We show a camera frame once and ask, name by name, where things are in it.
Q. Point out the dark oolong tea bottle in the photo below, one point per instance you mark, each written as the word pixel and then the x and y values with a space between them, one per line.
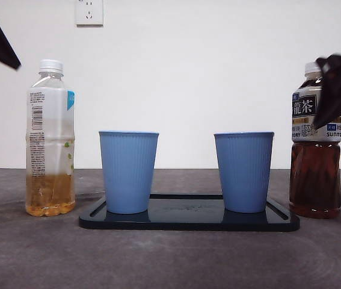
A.
pixel 314 180

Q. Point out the ribbed blue cup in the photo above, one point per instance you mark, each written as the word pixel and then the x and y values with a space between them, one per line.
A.
pixel 243 171
pixel 127 171

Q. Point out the pale tea bottle white label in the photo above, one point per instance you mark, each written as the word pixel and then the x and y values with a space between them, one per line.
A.
pixel 50 120

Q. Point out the dark teal tray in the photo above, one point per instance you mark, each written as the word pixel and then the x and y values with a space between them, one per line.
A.
pixel 185 221

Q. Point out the white wall socket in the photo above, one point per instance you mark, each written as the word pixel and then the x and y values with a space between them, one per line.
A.
pixel 89 13

